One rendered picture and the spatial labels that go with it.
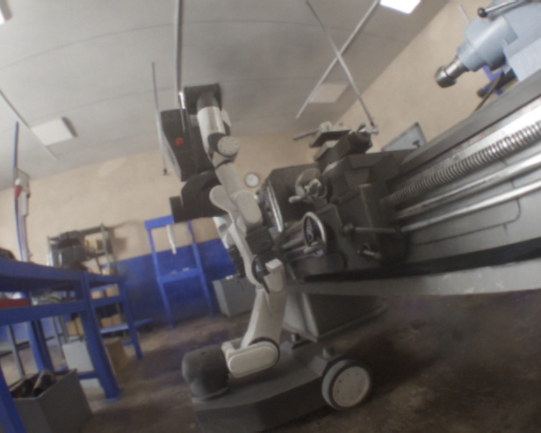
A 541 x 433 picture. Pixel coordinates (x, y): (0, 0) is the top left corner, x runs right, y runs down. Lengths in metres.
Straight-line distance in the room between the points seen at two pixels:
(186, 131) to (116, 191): 4.61
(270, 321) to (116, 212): 4.78
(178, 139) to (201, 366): 0.90
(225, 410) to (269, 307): 0.44
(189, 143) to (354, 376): 1.12
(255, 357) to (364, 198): 0.71
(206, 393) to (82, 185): 5.33
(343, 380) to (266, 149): 5.50
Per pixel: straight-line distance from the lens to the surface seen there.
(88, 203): 5.86
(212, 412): 1.07
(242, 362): 1.09
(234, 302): 3.92
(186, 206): 1.12
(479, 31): 1.05
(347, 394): 1.10
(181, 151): 1.16
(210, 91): 1.12
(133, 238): 5.42
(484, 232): 0.89
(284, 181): 2.19
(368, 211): 0.97
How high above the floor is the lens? 0.63
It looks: 9 degrees up
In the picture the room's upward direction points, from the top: 16 degrees counter-clockwise
